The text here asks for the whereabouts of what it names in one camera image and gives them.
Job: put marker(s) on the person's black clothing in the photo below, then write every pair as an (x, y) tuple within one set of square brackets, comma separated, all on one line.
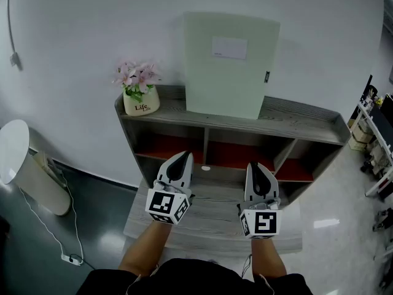
[(190, 283)]

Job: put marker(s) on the black computer monitor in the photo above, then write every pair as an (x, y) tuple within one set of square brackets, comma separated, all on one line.
[(368, 88), (385, 109)]

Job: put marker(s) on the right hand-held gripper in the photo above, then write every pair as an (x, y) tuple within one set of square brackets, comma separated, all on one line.
[(264, 221)]

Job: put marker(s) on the grey wood-grain table top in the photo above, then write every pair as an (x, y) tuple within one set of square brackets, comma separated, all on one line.
[(215, 226)]

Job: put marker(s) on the person's left forearm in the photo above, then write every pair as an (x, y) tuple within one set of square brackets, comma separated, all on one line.
[(145, 250)]

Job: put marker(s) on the white power strip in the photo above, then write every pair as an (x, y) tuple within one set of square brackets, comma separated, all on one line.
[(72, 259)]

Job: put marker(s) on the cardboard boxes on floor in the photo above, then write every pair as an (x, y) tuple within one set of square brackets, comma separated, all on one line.
[(360, 135)]

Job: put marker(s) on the pale green box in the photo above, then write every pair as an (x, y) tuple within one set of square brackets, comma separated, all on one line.
[(227, 81)]

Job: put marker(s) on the cream pot with pink flowers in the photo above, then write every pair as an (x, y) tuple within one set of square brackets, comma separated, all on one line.
[(141, 104)]

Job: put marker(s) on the grey wooden shelf unit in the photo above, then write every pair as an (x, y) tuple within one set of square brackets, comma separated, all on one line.
[(291, 124)]

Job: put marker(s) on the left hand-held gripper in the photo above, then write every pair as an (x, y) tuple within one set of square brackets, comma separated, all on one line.
[(161, 203)]

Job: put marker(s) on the person's right forearm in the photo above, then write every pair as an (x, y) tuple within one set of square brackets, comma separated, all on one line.
[(267, 260)]

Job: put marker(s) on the long white office desk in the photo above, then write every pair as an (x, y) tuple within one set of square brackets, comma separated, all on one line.
[(379, 134)]

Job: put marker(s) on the white cylindrical appliance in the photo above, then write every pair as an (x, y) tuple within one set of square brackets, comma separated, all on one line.
[(30, 171)]

